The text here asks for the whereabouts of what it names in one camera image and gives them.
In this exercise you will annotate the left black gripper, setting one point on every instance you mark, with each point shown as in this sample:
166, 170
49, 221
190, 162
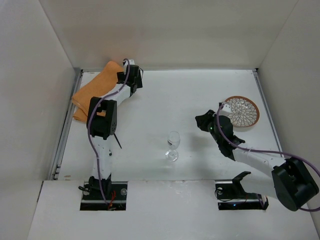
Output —
136, 78

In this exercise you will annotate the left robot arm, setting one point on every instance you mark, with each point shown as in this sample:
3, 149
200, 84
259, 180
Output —
102, 123

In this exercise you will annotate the orange cloth napkin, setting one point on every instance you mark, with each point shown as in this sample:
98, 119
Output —
99, 86

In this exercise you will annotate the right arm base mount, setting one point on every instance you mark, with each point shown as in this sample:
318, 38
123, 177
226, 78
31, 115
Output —
231, 197

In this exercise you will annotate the patterned ceramic plate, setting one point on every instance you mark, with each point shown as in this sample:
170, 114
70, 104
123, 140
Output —
244, 112

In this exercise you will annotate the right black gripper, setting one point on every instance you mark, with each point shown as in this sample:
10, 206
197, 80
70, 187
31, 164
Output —
205, 119

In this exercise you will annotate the black spoon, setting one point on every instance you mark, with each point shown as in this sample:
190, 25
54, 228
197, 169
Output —
117, 140

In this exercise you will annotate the aluminium table edge rail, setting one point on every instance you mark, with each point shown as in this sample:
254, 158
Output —
62, 136

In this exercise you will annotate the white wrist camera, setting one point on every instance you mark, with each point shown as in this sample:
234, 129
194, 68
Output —
128, 62
225, 109

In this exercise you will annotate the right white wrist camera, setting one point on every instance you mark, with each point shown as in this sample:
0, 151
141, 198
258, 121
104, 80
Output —
225, 109

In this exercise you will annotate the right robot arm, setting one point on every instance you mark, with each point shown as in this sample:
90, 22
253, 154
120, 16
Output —
291, 182

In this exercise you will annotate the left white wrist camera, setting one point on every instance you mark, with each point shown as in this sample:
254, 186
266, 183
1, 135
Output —
128, 62

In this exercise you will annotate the clear wine glass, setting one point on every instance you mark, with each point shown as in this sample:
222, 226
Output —
173, 141

